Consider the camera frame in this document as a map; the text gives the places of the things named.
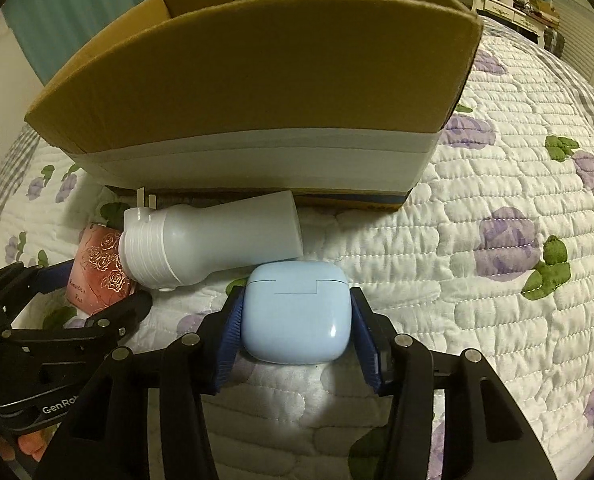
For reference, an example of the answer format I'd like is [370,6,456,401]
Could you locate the white plastic bottle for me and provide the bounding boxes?
[118,190,306,294]

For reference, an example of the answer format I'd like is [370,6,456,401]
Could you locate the white louvred wardrobe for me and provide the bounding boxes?
[547,0,594,153]

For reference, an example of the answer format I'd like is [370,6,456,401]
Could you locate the brown cardboard box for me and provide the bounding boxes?
[24,0,484,211]

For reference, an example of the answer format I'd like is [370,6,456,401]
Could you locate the light blue earbuds case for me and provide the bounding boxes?
[241,259,354,364]

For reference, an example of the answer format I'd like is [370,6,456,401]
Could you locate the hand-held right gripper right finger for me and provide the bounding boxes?
[349,287,558,480]

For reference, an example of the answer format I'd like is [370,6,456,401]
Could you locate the dark suitcase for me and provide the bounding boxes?
[542,27,569,59]

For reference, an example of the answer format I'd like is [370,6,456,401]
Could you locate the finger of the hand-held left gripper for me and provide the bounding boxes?
[2,290,154,356]
[0,261,80,333]

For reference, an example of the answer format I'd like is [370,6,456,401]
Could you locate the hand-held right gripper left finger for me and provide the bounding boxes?
[37,287,250,480]

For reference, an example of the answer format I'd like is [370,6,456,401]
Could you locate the wide green curtain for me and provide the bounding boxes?
[1,0,164,88]

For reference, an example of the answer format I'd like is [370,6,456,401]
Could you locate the white dressing table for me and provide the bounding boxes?
[447,0,561,45]

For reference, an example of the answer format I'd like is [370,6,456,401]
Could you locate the grey checked bedsheet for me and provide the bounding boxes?
[0,124,44,243]

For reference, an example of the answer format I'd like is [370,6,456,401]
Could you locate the person's left hand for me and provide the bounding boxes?
[16,429,62,463]

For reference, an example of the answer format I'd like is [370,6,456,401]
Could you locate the pink rose-print box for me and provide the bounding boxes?
[67,224,138,317]

